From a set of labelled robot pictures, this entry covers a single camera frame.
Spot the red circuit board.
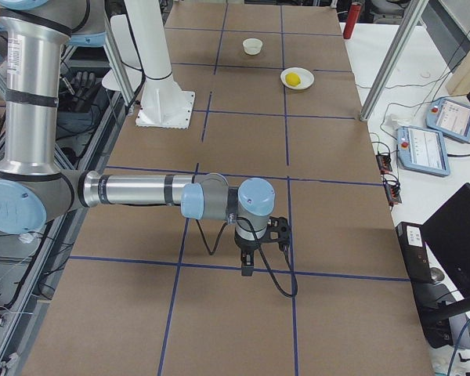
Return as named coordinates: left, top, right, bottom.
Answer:
left=375, top=153, right=392, bottom=175
left=383, top=179, right=402, bottom=207

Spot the aluminium frame post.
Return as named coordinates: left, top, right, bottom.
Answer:
left=360, top=0, right=428, bottom=121

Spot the teach pendant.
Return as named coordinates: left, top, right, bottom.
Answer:
left=396, top=126, right=450, bottom=177
left=425, top=98, right=470, bottom=143

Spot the black box device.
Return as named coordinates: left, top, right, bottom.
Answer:
left=396, top=222, right=432, bottom=283

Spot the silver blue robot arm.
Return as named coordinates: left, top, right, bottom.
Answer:
left=0, top=1, right=275, bottom=276

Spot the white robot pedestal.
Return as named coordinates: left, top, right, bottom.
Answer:
left=125, top=0, right=195, bottom=129

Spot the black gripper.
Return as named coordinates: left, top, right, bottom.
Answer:
left=234, top=233, right=266, bottom=277

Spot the yellow lemon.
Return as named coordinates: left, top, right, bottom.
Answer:
left=284, top=72, right=301, bottom=87

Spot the red cylinder bottle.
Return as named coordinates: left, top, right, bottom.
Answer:
left=342, top=2, right=362, bottom=40

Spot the lower red circuit board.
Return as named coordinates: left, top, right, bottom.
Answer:
left=383, top=179, right=402, bottom=207

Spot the black laptop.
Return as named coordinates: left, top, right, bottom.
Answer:
left=421, top=183, right=470, bottom=298

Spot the near teach pendant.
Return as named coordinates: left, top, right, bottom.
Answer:
left=396, top=126, right=450, bottom=177

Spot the white bowl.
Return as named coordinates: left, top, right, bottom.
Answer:
left=242, top=38, right=263, bottom=56

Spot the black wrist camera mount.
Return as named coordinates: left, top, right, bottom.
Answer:
left=261, top=216, right=291, bottom=255

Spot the brown paper table cover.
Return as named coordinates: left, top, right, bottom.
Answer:
left=22, top=0, right=436, bottom=376

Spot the white plate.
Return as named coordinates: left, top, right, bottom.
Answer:
left=280, top=67, right=315, bottom=90

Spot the upper red circuit board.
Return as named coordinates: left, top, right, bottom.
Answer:
left=375, top=153, right=392, bottom=175

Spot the far teach pendant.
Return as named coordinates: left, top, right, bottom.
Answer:
left=425, top=98, right=470, bottom=143

